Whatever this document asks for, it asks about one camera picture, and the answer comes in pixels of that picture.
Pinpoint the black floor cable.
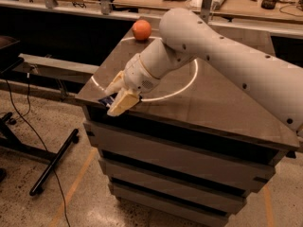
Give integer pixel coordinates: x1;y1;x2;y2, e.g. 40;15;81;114
4;67;72;227

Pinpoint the black stand leg base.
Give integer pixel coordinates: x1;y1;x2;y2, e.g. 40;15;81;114
0;113;79;196

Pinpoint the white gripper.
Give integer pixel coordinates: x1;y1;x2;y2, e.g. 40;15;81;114
104;53;160;116

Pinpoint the dark chair seat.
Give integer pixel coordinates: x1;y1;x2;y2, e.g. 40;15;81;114
0;36;24;76

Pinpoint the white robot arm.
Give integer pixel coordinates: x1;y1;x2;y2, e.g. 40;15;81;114
105;9;303;135

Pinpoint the orange fruit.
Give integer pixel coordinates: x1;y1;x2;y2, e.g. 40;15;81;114
132;20;152;41

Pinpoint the black round cup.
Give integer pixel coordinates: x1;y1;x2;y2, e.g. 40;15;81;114
261;0;277;9

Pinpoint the blue rxbar blueberry wrapper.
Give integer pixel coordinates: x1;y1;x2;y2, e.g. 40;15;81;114
98;94;116;108

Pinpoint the grey drawer cabinet table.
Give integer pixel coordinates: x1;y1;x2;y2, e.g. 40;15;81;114
78;19;301;227

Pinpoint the metal frame rail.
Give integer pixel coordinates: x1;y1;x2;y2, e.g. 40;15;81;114
15;54;98;84

